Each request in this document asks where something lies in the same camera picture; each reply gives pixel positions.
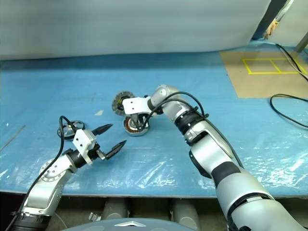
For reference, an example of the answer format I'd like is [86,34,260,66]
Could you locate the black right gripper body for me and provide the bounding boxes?
[130,112,152,121]

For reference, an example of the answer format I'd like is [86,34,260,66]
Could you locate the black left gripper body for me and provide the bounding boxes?
[88,143,108,163]

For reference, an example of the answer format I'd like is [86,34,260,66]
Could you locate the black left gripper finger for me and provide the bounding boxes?
[105,140,128,160]
[91,123,114,136]

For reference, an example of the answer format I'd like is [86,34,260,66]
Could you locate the silver motor housing copper windings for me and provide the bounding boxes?
[123,116,150,137]

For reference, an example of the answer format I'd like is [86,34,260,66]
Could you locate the black spoked rotor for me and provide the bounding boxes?
[57,119,85,139]

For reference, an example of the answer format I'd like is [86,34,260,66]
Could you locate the bystander bare hand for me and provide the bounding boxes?
[265,20,280,39]

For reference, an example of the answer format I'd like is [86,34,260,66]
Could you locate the blue plastic table cover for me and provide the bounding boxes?
[0,38,308,198]

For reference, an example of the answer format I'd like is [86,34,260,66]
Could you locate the grey rounded cylinder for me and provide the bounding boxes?
[172,199,200,224]
[103,198,130,219]

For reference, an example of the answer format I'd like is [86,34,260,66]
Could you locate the grey robot torso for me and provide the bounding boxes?
[61,218,191,231]

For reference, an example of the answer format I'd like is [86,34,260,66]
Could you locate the white backdrop board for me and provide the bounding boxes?
[0,0,274,61]

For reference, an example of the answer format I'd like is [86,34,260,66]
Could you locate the brown cardboard sheet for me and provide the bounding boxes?
[219,50,308,99]

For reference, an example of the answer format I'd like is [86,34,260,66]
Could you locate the white panel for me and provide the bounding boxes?
[276,0,308,46]

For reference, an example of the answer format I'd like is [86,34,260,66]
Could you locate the bystander grey striped sleeve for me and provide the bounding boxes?
[274,0,294,24]

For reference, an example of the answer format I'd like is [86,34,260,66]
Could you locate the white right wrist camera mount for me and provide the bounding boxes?
[122,96,151,116]

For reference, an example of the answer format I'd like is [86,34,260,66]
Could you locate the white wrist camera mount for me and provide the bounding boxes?
[73,129,97,166]
[122,96,151,116]

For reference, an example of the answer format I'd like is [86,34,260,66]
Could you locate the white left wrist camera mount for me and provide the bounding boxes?
[73,129,97,166]

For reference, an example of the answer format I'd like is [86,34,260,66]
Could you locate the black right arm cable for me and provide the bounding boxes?
[143,90,245,169]

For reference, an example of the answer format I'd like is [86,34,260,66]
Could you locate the thick black looped cable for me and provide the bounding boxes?
[269,93,308,130]

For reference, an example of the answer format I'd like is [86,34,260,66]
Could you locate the thin black cable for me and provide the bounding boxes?
[276,43,308,79]

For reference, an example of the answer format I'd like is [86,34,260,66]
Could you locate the thin white cable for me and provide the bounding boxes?
[286,55,308,73]

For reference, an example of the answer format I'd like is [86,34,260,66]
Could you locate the grey upright post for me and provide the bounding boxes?
[295,31,308,52]

